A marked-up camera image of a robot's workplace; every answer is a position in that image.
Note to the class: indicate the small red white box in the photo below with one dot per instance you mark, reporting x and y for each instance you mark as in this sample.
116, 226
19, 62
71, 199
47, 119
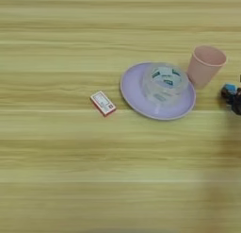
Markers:
103, 103

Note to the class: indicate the pink plastic cup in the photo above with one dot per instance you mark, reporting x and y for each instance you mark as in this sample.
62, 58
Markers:
204, 67

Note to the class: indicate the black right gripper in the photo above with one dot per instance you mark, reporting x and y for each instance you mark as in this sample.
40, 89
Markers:
237, 103

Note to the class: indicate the purple round plate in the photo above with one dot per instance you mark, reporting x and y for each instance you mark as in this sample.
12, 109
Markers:
135, 89

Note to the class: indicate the clear tape roll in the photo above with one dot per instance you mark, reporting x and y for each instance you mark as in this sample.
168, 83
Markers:
164, 84

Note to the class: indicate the blue rectangular block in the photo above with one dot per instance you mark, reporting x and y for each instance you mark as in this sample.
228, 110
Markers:
230, 87

